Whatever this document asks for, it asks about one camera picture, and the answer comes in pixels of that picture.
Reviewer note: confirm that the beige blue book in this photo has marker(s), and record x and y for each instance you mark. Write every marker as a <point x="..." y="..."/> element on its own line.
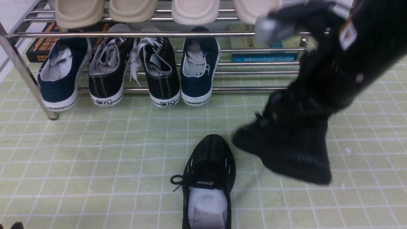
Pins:
<point x="249" y="42"/>

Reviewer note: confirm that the black orange book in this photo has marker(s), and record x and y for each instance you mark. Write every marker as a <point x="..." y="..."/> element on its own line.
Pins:
<point x="39" y="50"/>

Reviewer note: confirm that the stainless steel shoe rack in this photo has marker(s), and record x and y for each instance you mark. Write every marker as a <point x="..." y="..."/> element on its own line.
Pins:
<point x="9" y="42"/>

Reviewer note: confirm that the black canvas shoe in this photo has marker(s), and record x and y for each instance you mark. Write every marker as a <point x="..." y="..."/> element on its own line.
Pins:
<point x="157" y="57"/>
<point x="107" y="70"/>

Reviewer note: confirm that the black knit sneaker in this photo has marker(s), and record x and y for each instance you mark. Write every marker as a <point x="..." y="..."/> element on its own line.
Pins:
<point x="299" y="155"/>
<point x="206" y="183"/>

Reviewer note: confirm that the black canvas shoe right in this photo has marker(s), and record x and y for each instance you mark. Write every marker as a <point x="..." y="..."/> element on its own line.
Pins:
<point x="157" y="57"/>

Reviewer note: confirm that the beige slipper far left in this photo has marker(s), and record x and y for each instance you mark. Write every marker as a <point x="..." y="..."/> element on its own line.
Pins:
<point x="73" y="14"/>

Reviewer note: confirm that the green checkered table cloth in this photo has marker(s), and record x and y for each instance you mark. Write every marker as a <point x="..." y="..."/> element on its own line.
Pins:
<point x="96" y="168"/>

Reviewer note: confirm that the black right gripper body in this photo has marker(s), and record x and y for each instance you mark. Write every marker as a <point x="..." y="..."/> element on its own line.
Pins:
<point x="295" y="109"/>

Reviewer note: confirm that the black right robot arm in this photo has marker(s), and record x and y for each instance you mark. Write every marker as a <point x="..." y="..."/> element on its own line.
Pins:
<point x="352" y="52"/>

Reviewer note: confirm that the navy canvas shoe left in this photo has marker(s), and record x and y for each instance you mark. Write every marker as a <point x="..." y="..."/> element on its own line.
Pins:
<point x="58" y="76"/>

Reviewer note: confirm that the navy canvas shoe right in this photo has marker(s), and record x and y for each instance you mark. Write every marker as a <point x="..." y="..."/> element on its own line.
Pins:
<point x="200" y="60"/>

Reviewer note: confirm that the navy canvas shoe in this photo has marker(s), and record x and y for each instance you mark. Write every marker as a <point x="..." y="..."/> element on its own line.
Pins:
<point x="58" y="76"/>
<point x="200" y="60"/>

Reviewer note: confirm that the cream slipper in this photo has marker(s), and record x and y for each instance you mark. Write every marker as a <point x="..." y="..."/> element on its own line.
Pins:
<point x="248" y="10"/>
<point x="195" y="12"/>

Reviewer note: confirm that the beige slipper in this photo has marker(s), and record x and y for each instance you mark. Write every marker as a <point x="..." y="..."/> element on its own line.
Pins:
<point x="132" y="10"/>
<point x="73" y="14"/>

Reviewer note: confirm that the black canvas shoe left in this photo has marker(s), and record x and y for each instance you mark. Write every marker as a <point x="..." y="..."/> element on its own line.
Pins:
<point x="107" y="70"/>

